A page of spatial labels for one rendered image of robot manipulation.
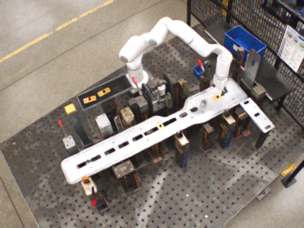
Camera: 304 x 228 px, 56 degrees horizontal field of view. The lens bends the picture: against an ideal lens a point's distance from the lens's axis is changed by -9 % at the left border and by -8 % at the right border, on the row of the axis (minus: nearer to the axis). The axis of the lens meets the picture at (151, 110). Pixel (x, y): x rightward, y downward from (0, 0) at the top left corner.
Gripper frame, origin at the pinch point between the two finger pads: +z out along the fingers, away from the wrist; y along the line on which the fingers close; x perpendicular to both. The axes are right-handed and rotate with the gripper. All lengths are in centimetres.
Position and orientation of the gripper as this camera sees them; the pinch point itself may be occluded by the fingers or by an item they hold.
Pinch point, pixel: (218, 89)
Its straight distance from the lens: 213.6
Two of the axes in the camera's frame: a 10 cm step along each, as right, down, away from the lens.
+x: 8.8, -4.2, 2.2
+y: 4.8, 7.1, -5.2
